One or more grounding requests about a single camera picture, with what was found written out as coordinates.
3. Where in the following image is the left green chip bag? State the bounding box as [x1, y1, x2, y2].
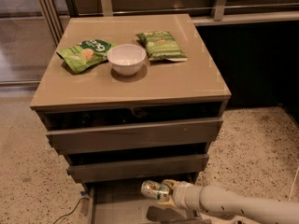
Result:
[57, 39, 115, 74]

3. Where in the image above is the green chip bag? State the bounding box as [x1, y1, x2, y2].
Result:
[57, 39, 115, 74]
[136, 31, 187, 62]

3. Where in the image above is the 7up soda can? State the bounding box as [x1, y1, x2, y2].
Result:
[141, 180, 170, 202]

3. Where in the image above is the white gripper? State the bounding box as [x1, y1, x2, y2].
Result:
[158, 179, 203, 211]

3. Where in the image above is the middle drawer front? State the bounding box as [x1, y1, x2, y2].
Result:
[67, 154, 209, 183]

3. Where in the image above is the white bowl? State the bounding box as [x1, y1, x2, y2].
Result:
[107, 44, 147, 77]

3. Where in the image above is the white cable at right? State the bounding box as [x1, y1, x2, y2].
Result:
[288, 166, 299, 203]

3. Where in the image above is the metal railing frame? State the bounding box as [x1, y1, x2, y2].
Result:
[37, 0, 299, 41]

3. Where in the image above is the top drawer front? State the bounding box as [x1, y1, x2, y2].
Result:
[47, 118, 223, 154]

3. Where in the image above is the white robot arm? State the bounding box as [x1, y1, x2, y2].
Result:
[156, 180, 299, 224]

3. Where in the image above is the open bottom drawer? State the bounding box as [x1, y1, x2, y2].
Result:
[88, 173, 211, 224]

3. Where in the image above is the taupe drawer cabinet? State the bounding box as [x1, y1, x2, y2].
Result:
[30, 13, 233, 224]

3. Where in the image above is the black floor cable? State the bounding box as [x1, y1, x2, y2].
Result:
[52, 197, 91, 224]

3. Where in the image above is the right green chip bag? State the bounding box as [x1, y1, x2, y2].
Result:
[136, 31, 187, 62]

